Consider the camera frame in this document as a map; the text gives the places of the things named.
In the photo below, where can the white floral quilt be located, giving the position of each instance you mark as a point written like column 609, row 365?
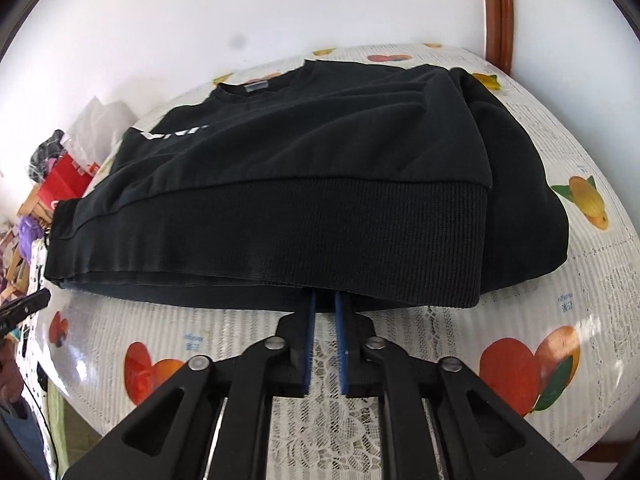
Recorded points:
column 37, row 265

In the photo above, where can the person's blue clothing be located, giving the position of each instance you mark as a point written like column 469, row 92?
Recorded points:
column 20, row 432

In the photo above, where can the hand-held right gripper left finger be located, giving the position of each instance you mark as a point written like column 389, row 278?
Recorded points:
column 309, row 345

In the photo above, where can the person's left hand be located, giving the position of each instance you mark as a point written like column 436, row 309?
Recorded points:
column 9, row 370

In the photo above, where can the purple cloth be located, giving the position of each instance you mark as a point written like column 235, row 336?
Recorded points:
column 27, row 230

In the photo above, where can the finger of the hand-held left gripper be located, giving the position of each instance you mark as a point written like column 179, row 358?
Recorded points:
column 27, row 306

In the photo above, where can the white plastic bag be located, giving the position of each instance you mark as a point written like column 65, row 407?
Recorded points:
column 95, row 125

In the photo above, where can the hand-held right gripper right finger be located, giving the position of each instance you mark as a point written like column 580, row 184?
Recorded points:
column 342, row 345

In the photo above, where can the fruit print tablecloth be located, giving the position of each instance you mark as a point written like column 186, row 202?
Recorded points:
column 575, row 300

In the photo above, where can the red shopping bag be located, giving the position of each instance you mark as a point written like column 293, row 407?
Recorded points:
column 65, row 180

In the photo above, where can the brown wooden door frame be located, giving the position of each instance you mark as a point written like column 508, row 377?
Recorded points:
column 500, row 10

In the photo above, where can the grey plaid cloth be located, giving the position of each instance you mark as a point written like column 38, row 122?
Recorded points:
column 45, row 152

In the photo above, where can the black sweatshirt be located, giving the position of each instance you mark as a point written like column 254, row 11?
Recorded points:
column 300, row 185

